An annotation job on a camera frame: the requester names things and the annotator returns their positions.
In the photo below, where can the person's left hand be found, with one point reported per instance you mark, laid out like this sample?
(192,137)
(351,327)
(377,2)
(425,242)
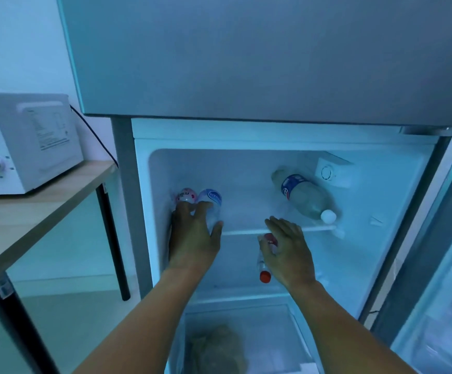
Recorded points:
(191,245)

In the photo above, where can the person's right hand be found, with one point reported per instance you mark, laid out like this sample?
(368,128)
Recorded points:
(290,257)

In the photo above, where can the person's left thumb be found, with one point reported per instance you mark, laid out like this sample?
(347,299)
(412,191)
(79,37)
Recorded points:
(217,233)

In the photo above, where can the person's right thumb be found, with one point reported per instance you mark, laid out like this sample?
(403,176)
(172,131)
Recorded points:
(265,249)

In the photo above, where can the person's left middle finger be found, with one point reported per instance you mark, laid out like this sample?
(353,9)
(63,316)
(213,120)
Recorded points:
(183,214)

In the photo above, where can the red cap bottle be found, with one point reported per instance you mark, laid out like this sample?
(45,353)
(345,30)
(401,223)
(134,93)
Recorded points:
(265,274)

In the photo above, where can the small blue label bottle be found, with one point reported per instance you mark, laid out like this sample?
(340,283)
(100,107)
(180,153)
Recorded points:
(212,198)

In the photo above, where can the person's right forearm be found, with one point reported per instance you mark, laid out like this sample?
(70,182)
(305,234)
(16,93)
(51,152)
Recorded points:
(342,331)

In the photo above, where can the person's left forearm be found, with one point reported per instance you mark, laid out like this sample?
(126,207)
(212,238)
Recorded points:
(152,327)

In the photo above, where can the pink label bottle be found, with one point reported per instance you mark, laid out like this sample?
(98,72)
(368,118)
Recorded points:
(187,195)

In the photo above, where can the glass refrigerator shelf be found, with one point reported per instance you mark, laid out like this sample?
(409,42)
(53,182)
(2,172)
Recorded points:
(245,230)

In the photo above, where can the large blue label bottle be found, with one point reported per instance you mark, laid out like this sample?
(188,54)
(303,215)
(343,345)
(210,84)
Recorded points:
(307,194)

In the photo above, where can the white refrigerator body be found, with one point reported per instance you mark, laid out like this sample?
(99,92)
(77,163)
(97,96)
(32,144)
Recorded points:
(249,171)

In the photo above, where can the black table leg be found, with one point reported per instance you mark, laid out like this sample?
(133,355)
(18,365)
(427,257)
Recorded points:
(19,331)
(113,245)

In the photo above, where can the clear crisper drawer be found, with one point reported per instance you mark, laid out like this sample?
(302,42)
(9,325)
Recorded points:
(265,327)

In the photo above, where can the white thermostat control box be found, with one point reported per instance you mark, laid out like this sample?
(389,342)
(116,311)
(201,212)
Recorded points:
(333,173)

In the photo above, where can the bagged food in plastic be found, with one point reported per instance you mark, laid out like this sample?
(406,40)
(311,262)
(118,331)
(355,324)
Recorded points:
(216,352)

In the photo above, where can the wooden table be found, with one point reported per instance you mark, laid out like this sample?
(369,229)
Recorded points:
(27,218)

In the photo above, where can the microwave side label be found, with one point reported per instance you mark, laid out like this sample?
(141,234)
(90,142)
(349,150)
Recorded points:
(50,130)

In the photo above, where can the grey refrigerator door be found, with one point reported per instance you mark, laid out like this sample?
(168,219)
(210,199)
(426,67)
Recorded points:
(432,245)

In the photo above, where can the white microwave oven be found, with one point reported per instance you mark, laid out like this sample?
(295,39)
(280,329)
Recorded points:
(23,144)

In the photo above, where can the grey freezer door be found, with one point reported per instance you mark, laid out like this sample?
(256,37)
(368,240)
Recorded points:
(265,54)

